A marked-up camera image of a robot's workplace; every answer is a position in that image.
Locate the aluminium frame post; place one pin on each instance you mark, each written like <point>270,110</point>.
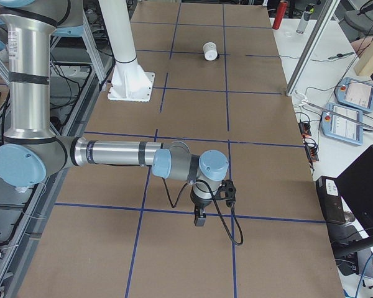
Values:
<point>318,30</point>

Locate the teach pendant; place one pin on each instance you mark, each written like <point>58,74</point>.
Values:
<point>356,94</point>
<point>341,129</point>

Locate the near orange black usb hub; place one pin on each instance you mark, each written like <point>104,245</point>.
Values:
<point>312,153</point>

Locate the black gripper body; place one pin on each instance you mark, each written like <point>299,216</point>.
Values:
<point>199,203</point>

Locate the red cylinder bottle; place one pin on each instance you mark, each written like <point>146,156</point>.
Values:
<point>280,12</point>

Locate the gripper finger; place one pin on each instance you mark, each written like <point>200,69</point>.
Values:
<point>201,218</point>
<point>197,217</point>

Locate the orange black usb hub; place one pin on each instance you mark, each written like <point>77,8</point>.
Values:
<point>312,153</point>
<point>305,129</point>

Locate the far teach pendant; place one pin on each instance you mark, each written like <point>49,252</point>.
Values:
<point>356,94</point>

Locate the white camera mast pedestal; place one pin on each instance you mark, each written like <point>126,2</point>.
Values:
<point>129,81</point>

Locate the far orange black usb hub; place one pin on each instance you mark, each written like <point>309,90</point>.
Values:
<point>305,129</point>

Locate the clear water bottle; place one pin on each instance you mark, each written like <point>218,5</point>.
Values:
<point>309,9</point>

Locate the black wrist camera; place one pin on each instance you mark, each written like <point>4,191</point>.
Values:
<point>226,192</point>

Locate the white smiley face mug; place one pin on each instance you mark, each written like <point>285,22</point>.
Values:
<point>210,51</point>

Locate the thin metal rod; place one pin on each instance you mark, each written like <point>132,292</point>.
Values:
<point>358,122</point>

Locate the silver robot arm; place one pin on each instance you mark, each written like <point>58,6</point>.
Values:
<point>32,152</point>

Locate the near teach pendant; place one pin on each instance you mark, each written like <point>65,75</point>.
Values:
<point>341,129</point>

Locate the black box device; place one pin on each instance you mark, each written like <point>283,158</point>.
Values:
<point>330,200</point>

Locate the black laptop computer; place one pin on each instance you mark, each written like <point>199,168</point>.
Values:
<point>355,185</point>

